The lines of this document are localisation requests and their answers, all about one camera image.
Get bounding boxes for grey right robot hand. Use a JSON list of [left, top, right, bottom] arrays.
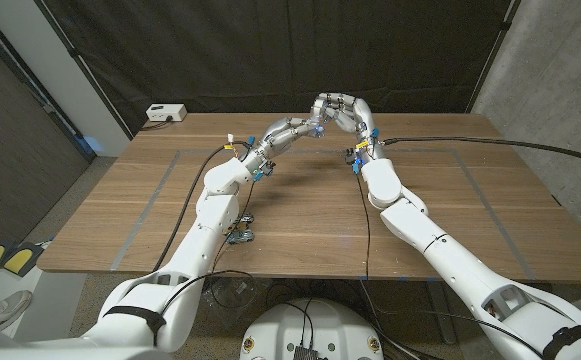
[[311, 92, 387, 165]]

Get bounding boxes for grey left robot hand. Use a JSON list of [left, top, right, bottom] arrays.
[[242, 116, 327, 174]]

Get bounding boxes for blue toy car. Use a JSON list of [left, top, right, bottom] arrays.
[[226, 229, 256, 245]]

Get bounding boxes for black backdrop curtain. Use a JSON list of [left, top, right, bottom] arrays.
[[34, 0, 514, 135]]

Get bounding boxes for white power box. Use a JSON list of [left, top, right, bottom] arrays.
[[145, 103, 188, 123]]

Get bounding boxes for black backdrop stand pole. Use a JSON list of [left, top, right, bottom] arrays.
[[464, 0, 521, 114], [34, 0, 134, 140]]

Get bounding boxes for clear plastic bag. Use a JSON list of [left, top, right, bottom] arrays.
[[204, 277, 261, 311]]

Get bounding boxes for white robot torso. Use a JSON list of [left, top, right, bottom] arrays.
[[239, 298, 385, 360]]

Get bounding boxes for grey table leg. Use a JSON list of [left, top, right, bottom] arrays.
[[425, 287, 457, 345]]

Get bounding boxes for grey sneaker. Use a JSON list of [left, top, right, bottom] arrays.
[[0, 289, 34, 339]]

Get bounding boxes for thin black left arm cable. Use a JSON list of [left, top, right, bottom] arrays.
[[162, 177, 260, 314]]

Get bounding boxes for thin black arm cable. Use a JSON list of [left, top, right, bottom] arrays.
[[162, 177, 260, 314], [355, 172, 371, 280]]

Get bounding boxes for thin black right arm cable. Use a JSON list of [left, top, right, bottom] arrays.
[[355, 172, 371, 280]]

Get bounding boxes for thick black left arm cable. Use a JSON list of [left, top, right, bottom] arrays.
[[152, 141, 251, 274]]

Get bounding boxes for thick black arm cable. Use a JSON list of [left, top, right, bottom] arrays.
[[382, 136, 581, 171], [152, 141, 251, 274]]

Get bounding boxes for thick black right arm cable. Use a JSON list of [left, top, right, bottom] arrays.
[[382, 136, 581, 171]]

